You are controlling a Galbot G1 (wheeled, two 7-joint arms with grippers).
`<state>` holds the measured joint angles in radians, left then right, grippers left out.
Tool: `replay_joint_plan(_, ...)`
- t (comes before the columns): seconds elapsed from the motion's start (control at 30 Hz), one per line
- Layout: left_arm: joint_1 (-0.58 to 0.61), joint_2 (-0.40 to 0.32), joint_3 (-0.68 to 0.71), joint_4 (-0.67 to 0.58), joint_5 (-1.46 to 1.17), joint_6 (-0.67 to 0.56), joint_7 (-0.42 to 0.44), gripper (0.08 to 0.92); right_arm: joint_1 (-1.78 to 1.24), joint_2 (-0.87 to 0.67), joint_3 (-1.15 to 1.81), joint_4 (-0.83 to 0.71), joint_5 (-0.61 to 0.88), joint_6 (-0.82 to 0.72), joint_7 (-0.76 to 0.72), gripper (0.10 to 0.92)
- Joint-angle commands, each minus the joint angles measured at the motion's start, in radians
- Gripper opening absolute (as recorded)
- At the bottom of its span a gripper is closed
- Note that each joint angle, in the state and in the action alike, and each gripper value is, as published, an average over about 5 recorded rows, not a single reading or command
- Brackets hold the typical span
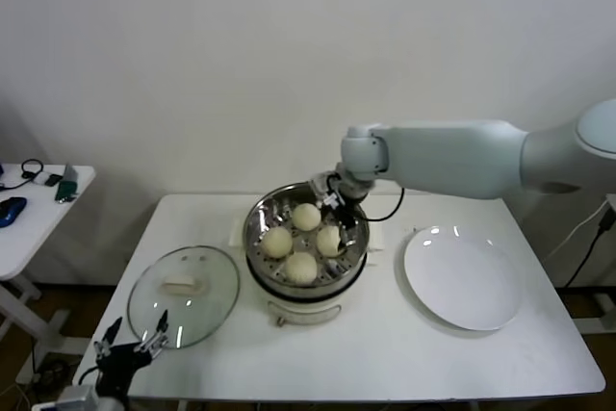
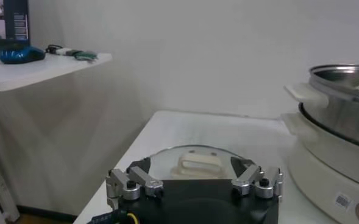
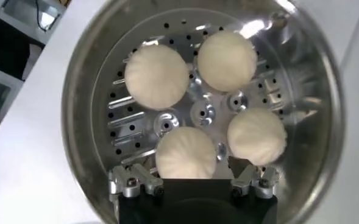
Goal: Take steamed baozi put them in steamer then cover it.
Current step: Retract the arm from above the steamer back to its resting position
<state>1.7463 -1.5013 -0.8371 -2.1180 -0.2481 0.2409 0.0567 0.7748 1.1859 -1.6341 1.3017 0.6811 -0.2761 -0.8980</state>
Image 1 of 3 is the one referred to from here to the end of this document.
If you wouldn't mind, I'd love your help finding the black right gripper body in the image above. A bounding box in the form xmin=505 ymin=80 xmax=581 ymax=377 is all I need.
xmin=331 ymin=196 xmax=367 ymax=232

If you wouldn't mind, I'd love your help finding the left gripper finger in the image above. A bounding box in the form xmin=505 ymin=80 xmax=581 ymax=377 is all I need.
xmin=93 ymin=318 xmax=122 ymax=359
xmin=134 ymin=309 xmax=169 ymax=355

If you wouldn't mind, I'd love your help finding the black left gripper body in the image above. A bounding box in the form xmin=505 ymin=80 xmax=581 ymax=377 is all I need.
xmin=94 ymin=342 xmax=154 ymax=396

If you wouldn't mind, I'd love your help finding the white steamed baozi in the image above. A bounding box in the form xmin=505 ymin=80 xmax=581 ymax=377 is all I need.
xmin=259 ymin=227 xmax=294 ymax=260
xmin=315 ymin=225 xmax=347 ymax=258
xmin=284 ymin=251 xmax=319 ymax=286
xmin=292 ymin=202 xmax=321 ymax=232

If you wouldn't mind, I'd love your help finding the glass lid with cream handle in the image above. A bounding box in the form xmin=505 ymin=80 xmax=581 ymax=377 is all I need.
xmin=126 ymin=245 xmax=241 ymax=349

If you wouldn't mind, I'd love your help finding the perforated steel steamer basket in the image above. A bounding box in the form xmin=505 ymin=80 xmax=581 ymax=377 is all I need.
xmin=229 ymin=182 xmax=386 ymax=290

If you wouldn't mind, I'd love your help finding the white round plate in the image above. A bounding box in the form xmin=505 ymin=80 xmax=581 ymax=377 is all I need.
xmin=394 ymin=223 xmax=525 ymax=333

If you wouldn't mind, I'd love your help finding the white side table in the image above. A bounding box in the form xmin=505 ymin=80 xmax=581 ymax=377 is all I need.
xmin=0 ymin=165 xmax=96 ymax=359

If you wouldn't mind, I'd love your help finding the green tool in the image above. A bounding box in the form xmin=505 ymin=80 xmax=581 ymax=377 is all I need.
xmin=52 ymin=164 xmax=79 ymax=205

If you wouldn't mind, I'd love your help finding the blue computer mouse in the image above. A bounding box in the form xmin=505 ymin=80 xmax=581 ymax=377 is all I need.
xmin=0 ymin=196 xmax=25 ymax=228

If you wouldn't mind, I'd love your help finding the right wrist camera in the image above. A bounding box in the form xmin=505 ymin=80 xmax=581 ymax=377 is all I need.
xmin=309 ymin=169 xmax=341 ymax=208

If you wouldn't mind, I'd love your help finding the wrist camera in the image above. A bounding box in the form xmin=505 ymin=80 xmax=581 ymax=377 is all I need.
xmin=57 ymin=384 xmax=100 ymax=408
xmin=309 ymin=169 xmax=341 ymax=208

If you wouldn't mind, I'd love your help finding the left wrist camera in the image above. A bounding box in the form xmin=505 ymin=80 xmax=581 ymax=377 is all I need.
xmin=57 ymin=384 xmax=100 ymax=408

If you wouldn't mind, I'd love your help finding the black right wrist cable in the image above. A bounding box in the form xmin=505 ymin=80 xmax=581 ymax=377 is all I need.
xmin=355 ymin=184 xmax=406 ymax=222

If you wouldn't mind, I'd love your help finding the black coiled floor cable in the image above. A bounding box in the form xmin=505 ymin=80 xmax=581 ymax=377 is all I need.
xmin=33 ymin=357 xmax=71 ymax=389

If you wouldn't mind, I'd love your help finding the black looped cable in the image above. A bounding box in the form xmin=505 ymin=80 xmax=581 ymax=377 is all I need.
xmin=0 ymin=159 xmax=47 ymax=191

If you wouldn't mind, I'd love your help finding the white wall cable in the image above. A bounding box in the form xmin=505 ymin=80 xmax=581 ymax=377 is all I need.
xmin=541 ymin=189 xmax=616 ymax=263

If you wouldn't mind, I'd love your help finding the black power cable with plug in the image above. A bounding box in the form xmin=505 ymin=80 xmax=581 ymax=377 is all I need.
xmin=562 ymin=198 xmax=616 ymax=290

